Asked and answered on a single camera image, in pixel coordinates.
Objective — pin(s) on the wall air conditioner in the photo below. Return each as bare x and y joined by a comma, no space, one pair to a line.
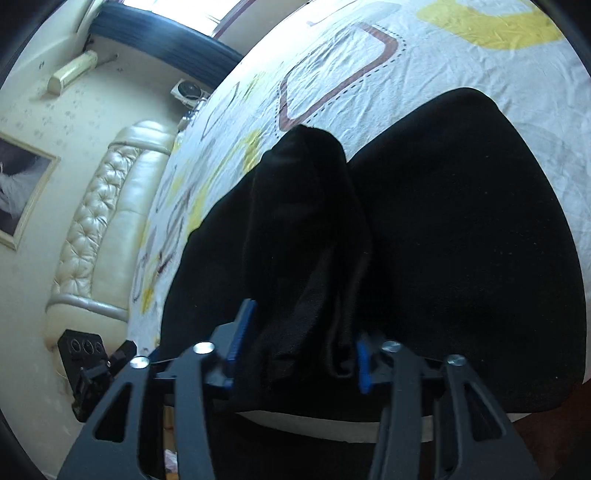
63,77

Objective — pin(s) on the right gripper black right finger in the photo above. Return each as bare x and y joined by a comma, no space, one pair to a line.
473,436

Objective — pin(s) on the cream tufted leather headboard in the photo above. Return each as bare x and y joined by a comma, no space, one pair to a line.
92,282

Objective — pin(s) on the patterned white bed sheet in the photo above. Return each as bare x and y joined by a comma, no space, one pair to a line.
353,70

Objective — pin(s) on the black pants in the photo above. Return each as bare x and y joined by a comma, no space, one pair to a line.
443,234

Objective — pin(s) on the white desk fan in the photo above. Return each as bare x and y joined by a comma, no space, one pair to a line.
188,93

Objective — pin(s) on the framed wedding photo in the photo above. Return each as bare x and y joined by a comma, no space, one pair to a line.
25,170

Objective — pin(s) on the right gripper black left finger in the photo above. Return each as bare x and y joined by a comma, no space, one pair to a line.
124,436

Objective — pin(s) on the dark blue curtain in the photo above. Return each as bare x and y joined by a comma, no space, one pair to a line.
189,51

